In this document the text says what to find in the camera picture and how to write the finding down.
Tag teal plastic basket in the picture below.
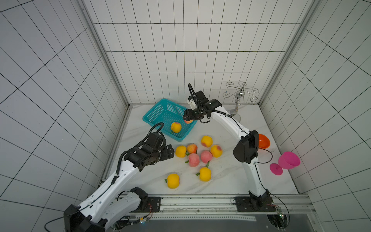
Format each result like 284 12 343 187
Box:
143 99 197 142

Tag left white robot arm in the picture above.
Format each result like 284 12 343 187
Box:
63 131 174 232

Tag pink peach right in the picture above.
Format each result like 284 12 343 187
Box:
200 150 213 164

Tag pink peach left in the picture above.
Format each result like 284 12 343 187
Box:
185 153 200 167

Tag silver metal cup rack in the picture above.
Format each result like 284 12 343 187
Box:
223 81 260 122

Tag pink peach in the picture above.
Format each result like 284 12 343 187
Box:
200 150 213 164
185 153 200 167

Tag orange plastic bowl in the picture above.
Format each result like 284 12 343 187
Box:
259 134 271 149

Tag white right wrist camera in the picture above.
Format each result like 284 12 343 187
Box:
187 99 197 110

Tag yellow peach red spot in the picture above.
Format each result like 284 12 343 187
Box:
210 145 223 158

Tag yellow peach top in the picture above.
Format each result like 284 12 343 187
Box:
201 135 213 148

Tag pink plastic goblet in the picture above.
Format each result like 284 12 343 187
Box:
270 151 301 176

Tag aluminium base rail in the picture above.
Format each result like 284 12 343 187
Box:
127 194 316 220

